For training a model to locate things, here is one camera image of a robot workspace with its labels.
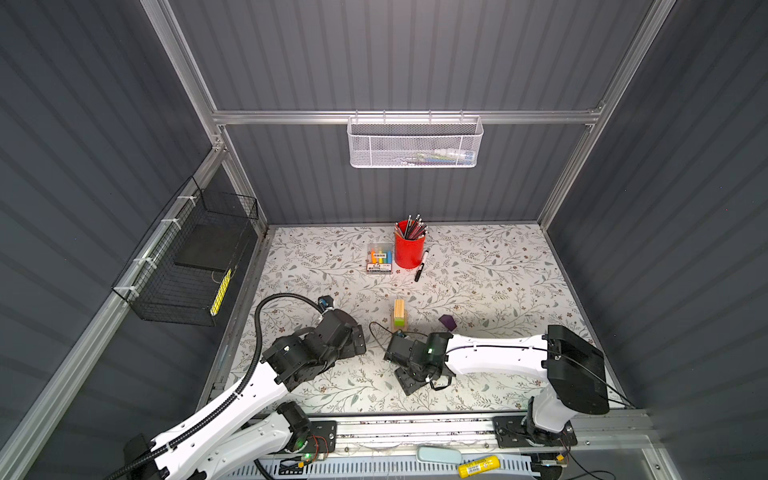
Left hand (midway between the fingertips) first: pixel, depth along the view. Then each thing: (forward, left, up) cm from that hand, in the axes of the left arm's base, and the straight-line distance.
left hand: (350, 338), depth 75 cm
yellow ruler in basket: (+7, +29, +13) cm, 33 cm away
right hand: (-8, -16, -12) cm, 22 cm away
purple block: (+10, -29, -14) cm, 34 cm away
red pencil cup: (+34, -19, -8) cm, 40 cm away
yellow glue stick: (-28, -29, -12) cm, 42 cm away
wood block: (+11, -14, -5) cm, 18 cm away
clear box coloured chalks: (+36, -9, -12) cm, 39 cm away
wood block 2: (+7, -15, -12) cm, 20 cm away
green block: (+8, -13, -8) cm, 17 cm away
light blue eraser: (-25, -20, -12) cm, 34 cm away
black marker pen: (+32, -24, -13) cm, 42 cm away
